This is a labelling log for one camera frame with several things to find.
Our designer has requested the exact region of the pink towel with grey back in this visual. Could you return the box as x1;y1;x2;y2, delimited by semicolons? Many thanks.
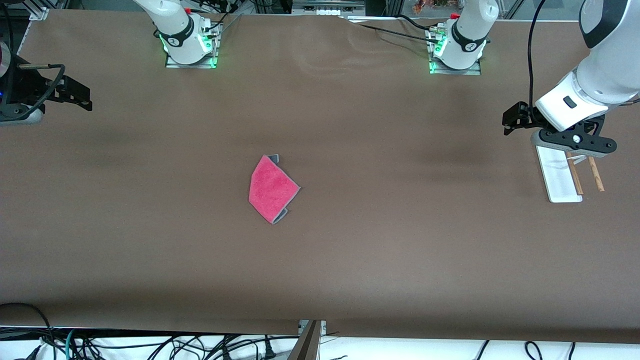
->
248;154;301;225

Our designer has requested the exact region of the brown table cover sheet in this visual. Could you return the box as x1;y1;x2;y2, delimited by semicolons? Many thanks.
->
0;9;640;346

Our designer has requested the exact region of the grey connector box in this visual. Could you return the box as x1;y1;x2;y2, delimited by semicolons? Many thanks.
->
292;0;366;16

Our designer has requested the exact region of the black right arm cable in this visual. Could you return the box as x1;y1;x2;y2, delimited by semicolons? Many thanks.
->
0;62;66;121

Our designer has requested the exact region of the white rack base plate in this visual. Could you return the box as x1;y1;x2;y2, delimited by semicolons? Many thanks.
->
536;145;583;203

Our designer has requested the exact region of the aluminium frame profile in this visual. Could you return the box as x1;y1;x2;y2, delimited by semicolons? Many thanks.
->
29;0;51;21

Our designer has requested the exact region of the thick black cable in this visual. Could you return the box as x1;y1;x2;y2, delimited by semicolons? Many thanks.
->
0;302;53;360

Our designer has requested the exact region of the brown table post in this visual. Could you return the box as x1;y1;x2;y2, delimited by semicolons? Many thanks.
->
287;320;323;360

